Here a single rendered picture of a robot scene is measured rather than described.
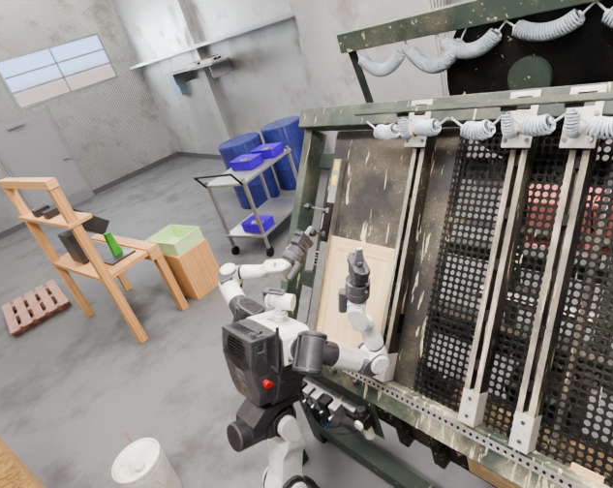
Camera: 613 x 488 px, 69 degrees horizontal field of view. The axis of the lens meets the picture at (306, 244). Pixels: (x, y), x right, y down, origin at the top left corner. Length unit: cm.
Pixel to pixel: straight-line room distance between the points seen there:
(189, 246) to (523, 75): 366
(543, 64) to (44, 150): 1074
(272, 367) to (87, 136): 1063
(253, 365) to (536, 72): 164
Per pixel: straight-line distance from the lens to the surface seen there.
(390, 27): 246
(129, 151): 1224
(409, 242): 190
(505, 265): 170
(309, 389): 232
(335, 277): 223
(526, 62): 219
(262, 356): 168
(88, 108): 1202
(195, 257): 492
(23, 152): 1171
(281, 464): 209
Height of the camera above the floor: 237
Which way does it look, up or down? 27 degrees down
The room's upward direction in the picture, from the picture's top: 19 degrees counter-clockwise
